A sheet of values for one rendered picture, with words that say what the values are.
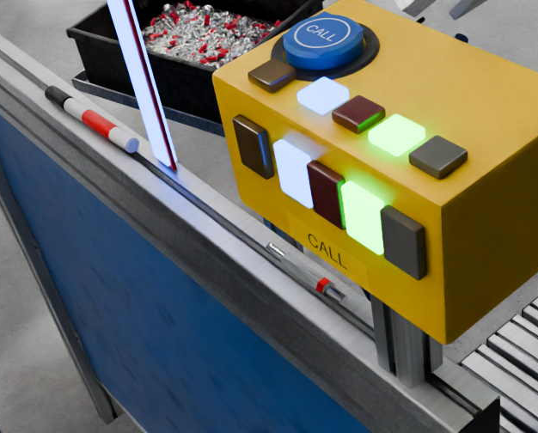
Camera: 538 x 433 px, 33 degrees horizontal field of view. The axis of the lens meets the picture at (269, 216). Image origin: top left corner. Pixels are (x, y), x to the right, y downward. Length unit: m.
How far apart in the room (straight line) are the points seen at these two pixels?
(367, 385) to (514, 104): 0.25
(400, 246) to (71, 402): 1.42
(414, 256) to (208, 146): 1.88
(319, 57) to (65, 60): 2.35
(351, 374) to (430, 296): 0.21
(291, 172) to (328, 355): 0.22
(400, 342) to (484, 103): 0.18
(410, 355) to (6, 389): 1.37
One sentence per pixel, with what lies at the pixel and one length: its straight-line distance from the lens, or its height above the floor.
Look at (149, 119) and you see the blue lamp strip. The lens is 0.73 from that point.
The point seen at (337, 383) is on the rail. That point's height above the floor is 0.81.
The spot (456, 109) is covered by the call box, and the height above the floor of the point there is 1.07.
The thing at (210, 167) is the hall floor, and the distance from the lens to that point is 2.17.
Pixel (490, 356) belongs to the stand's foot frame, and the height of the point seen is 0.08.
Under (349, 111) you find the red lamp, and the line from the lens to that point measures 0.41.
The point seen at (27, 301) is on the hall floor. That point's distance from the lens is 1.99.
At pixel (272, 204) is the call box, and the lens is 0.48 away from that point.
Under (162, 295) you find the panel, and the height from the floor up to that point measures 0.66.
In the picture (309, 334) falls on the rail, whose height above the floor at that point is 0.84.
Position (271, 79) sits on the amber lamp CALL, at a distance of 0.44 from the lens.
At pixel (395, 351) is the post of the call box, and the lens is 0.55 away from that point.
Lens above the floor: 1.31
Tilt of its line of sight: 41 degrees down
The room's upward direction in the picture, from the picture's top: 12 degrees counter-clockwise
